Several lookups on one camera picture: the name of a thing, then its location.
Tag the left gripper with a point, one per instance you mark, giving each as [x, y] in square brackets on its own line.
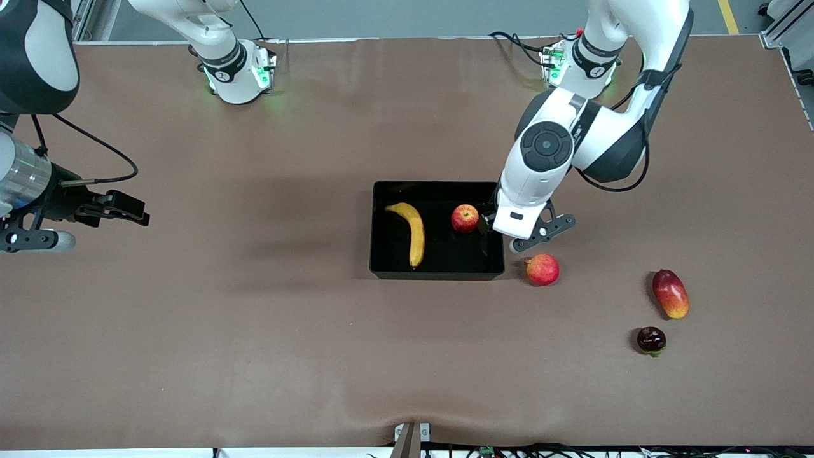
[486, 224]

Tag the red yellow apple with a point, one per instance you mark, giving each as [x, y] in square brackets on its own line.
[465, 218]
[542, 270]

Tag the black rectangular plastic box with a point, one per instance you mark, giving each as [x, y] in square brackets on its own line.
[458, 254]

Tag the yellow banana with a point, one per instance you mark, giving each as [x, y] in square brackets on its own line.
[414, 229]

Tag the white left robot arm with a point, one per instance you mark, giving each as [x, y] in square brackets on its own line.
[610, 137]

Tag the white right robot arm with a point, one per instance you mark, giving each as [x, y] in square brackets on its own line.
[235, 70]

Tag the red yellow mango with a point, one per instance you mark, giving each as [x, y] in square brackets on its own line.
[671, 294]

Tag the dark purple mangosteen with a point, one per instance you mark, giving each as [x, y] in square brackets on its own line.
[651, 339]

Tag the brown table cover mat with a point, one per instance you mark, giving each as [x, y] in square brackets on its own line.
[254, 350]

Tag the aluminium frame profile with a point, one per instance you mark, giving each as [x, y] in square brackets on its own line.
[86, 19]
[785, 28]

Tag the grey camera mounting pole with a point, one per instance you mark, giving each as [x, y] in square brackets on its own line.
[407, 445]

